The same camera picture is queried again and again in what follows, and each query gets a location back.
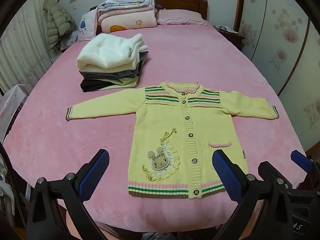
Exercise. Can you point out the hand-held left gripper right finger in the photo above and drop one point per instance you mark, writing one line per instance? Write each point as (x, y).
(226, 177)

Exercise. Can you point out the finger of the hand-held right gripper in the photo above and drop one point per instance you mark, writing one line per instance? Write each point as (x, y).
(268, 170)
(300, 158)

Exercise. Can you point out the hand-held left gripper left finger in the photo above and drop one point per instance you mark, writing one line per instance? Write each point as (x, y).
(93, 172)

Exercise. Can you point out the yellow knit cardigan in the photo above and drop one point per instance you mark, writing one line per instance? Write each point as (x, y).
(160, 120)

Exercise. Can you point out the stack of folded clothes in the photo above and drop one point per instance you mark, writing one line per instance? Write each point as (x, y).
(105, 55)

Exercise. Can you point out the black folded garment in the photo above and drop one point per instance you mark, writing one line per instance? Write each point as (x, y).
(90, 86)

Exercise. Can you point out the light green folded garment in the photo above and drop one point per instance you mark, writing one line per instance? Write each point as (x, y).
(125, 82)

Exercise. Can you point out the grey folded garment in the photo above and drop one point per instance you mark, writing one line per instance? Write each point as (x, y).
(112, 74)

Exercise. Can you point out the floral sliding wardrobe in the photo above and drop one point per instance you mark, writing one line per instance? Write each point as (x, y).
(282, 42)

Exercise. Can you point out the pink bed blanket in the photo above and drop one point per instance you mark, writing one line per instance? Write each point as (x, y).
(200, 55)

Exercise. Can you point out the wooden nightstand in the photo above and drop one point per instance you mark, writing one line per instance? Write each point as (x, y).
(235, 38)

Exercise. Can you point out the white patterned curtain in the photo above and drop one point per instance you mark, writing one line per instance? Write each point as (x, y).
(22, 50)

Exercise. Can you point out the white cushion with blue print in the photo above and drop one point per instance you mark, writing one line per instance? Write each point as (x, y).
(86, 26)

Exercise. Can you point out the small box on nightstand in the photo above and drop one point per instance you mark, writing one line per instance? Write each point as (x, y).
(225, 28)

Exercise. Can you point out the pink folded quilt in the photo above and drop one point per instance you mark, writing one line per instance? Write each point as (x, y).
(125, 21)

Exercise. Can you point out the olive puffer jacket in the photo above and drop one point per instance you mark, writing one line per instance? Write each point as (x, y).
(56, 20)

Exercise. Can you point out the pink pillow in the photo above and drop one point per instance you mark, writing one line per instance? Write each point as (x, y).
(180, 17)

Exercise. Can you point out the wooden headboard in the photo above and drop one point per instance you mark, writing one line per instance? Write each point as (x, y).
(180, 0)

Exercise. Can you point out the wooden door frame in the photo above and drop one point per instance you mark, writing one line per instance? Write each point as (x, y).
(240, 5)

